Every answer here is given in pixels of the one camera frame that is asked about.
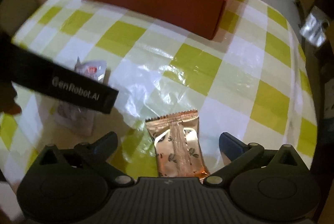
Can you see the person's left hand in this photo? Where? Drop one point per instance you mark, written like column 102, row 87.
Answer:
column 8, row 104

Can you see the small clear meat packet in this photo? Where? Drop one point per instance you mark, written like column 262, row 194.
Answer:
column 79, row 119

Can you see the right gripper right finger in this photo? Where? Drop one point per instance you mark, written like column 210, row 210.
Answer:
column 242, row 156

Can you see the green checkered tablecloth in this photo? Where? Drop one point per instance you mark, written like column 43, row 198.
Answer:
column 250, row 81

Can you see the copper foil snack packet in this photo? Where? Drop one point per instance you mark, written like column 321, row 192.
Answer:
column 176, row 142

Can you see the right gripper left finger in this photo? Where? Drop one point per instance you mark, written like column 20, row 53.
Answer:
column 97, row 154

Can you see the silver foil bag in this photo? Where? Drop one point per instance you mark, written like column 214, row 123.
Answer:
column 313, row 29

